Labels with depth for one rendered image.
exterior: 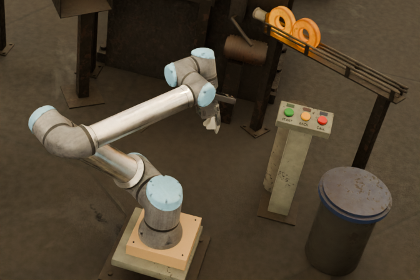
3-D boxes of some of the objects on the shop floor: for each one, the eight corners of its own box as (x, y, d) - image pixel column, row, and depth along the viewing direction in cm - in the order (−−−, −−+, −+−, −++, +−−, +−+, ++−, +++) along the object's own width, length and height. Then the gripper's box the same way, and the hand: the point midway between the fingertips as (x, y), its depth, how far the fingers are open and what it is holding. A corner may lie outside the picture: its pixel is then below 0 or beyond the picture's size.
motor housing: (214, 107, 407) (229, 28, 373) (252, 117, 406) (270, 38, 372) (210, 121, 397) (225, 41, 363) (248, 130, 396) (267, 51, 362)
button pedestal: (257, 192, 360) (282, 96, 321) (303, 204, 358) (334, 109, 319) (251, 215, 348) (277, 118, 308) (300, 227, 346) (332, 131, 307)
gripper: (192, 87, 297) (198, 132, 306) (199, 95, 289) (205, 141, 299) (211, 82, 299) (217, 127, 309) (219, 90, 291) (224, 135, 301)
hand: (217, 130), depth 304 cm, fingers closed
